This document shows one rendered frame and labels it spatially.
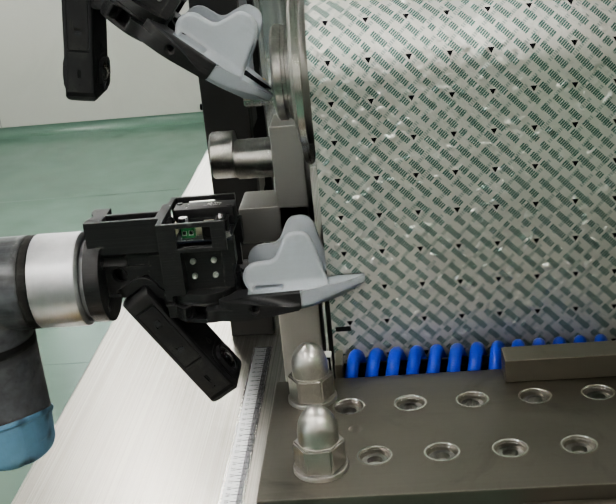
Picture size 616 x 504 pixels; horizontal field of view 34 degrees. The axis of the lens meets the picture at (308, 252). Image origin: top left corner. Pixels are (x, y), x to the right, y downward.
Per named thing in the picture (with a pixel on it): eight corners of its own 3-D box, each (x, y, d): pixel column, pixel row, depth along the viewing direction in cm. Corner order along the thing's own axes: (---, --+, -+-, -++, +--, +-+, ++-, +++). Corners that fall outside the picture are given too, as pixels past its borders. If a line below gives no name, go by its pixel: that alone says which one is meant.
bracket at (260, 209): (267, 426, 99) (230, 116, 88) (334, 423, 98) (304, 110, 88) (263, 454, 94) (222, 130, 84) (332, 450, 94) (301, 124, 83)
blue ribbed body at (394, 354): (346, 381, 83) (343, 342, 81) (617, 364, 81) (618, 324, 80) (346, 402, 79) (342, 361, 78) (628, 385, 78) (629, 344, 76)
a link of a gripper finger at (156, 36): (212, 67, 76) (114, -2, 76) (201, 84, 77) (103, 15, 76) (223, 58, 81) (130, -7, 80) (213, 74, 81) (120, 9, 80)
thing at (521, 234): (335, 365, 83) (315, 143, 77) (631, 347, 81) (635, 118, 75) (335, 367, 82) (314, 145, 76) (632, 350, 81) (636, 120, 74)
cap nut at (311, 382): (290, 387, 78) (284, 334, 76) (337, 385, 78) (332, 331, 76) (286, 411, 74) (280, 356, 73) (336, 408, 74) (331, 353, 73)
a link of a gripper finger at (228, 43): (300, 54, 77) (198, -19, 76) (257, 117, 79) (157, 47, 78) (304, 48, 80) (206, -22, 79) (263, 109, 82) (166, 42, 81)
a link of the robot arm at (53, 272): (36, 344, 79) (65, 302, 87) (94, 340, 79) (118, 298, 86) (18, 253, 76) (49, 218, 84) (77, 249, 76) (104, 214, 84)
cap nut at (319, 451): (295, 454, 69) (288, 394, 67) (349, 451, 69) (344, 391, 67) (291, 484, 65) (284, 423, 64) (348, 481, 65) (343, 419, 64)
